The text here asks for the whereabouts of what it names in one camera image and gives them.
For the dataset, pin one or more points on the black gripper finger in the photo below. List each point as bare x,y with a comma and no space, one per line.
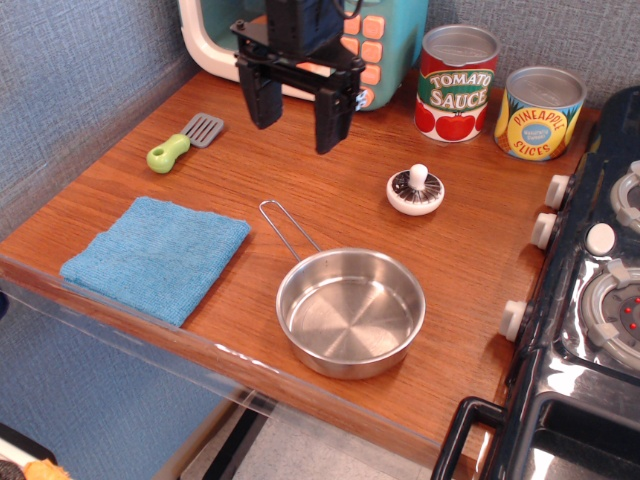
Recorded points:
336,102
263,95

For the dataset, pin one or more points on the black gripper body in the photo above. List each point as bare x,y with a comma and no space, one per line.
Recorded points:
299,44

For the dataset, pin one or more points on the white toy mushroom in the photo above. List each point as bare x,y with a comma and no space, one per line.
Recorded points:
416,191

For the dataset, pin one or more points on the teal toy microwave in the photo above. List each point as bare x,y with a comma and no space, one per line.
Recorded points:
387,35

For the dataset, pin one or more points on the tomato sauce can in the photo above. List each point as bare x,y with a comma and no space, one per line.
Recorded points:
457,71

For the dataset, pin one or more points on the blue folded cloth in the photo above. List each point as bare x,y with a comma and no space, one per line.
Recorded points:
158,258

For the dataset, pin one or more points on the pineapple slices can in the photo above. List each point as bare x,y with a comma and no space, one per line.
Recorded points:
539,112

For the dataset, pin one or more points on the white stove knob top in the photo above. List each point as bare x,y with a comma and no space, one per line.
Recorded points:
556,191

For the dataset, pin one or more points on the white stove knob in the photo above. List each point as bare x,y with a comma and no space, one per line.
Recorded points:
556,191
542,230
511,320

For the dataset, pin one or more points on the white stove knob middle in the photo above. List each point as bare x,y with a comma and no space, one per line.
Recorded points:
542,230

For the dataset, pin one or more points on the white stove knob bottom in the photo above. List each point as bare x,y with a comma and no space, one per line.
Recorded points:
511,320

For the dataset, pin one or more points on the white round stove button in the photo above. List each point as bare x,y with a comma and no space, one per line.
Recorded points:
600,239

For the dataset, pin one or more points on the grey stove burner back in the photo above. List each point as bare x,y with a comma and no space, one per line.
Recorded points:
626,212

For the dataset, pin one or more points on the grey stove burner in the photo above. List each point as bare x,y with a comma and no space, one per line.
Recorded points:
626,212
609,309

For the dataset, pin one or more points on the grey stove burner front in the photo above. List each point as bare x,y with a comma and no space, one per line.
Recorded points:
609,309

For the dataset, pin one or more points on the clear acrylic table guard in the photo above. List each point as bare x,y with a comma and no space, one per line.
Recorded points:
108,394

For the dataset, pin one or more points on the black toy stove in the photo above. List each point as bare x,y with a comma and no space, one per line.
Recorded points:
571,411

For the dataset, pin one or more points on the orange fuzzy object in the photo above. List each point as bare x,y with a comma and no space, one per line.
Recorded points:
44,470

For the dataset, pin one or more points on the green handled grey spatula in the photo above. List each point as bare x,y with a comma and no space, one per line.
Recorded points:
199,132

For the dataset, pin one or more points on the silver pot with handle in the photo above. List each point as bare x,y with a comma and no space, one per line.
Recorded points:
350,313

